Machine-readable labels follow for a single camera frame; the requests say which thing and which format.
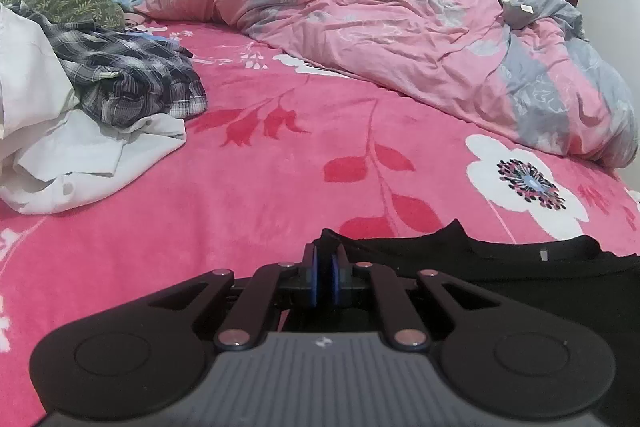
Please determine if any pink floral bed blanket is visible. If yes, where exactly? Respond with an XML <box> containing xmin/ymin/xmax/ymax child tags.
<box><xmin>0</xmin><ymin>17</ymin><xmax>640</xmax><ymax>423</ymax></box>

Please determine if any black t-shirt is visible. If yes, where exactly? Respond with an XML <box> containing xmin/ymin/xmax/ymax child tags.
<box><xmin>280</xmin><ymin>219</ymin><xmax>640</xmax><ymax>427</ymax></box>

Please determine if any pink grey floral duvet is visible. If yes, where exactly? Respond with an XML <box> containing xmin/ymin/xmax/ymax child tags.
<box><xmin>132</xmin><ymin>0</ymin><xmax>638</xmax><ymax>168</ymax></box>

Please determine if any white shirt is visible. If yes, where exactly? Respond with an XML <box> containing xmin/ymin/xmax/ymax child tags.
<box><xmin>0</xmin><ymin>4</ymin><xmax>187</xmax><ymax>215</ymax></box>

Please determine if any plaid shirt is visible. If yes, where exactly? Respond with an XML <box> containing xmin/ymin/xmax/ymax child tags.
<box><xmin>20</xmin><ymin>9</ymin><xmax>208</xmax><ymax>130</ymax></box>

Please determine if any green patterned garment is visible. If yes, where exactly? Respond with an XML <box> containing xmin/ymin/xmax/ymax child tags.
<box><xmin>0</xmin><ymin>0</ymin><xmax>126</xmax><ymax>30</ymax></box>

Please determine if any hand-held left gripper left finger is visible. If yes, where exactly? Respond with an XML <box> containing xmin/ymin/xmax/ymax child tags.
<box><xmin>145</xmin><ymin>243</ymin><xmax>319</xmax><ymax>353</ymax></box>

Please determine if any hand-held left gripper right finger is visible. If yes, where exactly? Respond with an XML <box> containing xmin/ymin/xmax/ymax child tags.
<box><xmin>331</xmin><ymin>244</ymin><xmax>502</xmax><ymax>352</ymax></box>

